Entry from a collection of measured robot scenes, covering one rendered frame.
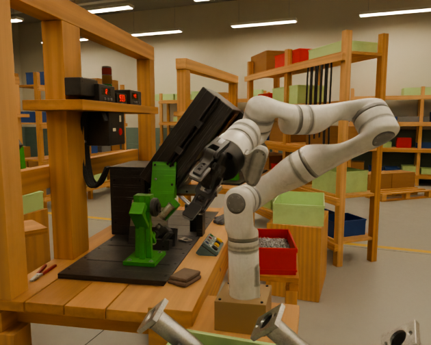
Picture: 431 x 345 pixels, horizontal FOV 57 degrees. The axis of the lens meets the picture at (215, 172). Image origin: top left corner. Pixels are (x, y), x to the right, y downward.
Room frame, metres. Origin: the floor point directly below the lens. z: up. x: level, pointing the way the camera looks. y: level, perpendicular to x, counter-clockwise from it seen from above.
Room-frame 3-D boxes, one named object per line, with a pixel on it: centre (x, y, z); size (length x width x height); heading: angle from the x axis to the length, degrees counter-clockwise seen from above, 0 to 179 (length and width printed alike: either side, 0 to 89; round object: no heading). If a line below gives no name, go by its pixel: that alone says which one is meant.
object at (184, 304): (1.87, 0.01, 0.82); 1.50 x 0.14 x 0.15; 170
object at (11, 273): (1.97, 0.58, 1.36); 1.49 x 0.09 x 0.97; 170
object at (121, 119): (1.85, 0.51, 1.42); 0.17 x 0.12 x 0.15; 170
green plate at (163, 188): (1.84, 0.23, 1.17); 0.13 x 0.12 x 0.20; 170
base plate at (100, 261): (1.92, 0.28, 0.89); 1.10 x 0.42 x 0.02; 170
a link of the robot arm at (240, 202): (1.15, -0.08, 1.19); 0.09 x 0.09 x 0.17; 62
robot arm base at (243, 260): (1.15, -0.08, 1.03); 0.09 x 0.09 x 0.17; 86
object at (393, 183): (7.66, -3.45, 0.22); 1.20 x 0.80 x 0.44; 109
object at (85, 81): (1.67, 0.55, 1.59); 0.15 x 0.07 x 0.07; 170
